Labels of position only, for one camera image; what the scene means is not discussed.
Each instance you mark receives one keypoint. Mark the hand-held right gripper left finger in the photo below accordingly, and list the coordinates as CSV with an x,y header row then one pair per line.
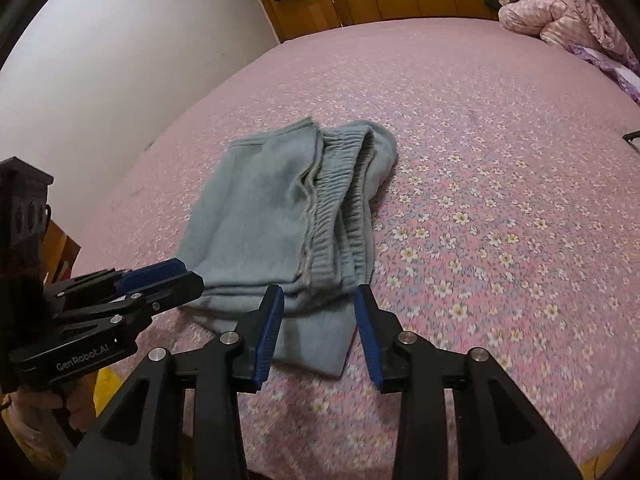
x,y
270,330

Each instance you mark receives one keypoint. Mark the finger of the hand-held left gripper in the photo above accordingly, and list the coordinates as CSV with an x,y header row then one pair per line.
x,y
155,272
175,291

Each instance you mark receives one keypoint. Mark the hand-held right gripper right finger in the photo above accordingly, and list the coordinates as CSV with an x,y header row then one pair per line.
x,y
367,335

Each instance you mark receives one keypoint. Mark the grey-blue pants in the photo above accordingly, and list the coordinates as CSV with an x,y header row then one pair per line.
x,y
260,210

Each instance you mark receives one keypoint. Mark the person's left forearm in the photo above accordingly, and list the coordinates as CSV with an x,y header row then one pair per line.
x,y
30,420

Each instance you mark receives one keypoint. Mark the person's left hand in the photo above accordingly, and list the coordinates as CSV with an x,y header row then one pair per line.
x,y
80,402

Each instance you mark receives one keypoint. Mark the yellow cloth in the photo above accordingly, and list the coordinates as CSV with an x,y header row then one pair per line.
x,y
105,390

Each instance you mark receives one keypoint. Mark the wooden side cabinet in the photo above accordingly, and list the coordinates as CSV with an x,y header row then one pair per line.
x,y
60,250

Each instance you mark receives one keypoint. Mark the bed with pink floral sheet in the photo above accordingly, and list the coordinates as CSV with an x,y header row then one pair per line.
x,y
500,185

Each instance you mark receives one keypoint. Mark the small black device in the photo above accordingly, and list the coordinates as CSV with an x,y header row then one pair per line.
x,y
491,2

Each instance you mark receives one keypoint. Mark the purple cloth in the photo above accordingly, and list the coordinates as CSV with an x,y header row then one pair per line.
x,y
615,70

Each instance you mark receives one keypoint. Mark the pink quilted blanket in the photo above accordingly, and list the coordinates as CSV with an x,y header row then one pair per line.
x,y
550,5

